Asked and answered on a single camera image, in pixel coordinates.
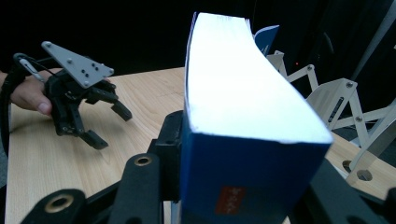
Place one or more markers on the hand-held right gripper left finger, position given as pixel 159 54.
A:
pixel 172 155

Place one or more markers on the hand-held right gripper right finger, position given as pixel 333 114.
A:
pixel 336 202

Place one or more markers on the blue paperback book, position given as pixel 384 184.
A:
pixel 243 93

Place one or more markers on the white expandable bookend rack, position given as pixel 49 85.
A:
pixel 337 93

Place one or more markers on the white metal stand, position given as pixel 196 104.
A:
pixel 378 34

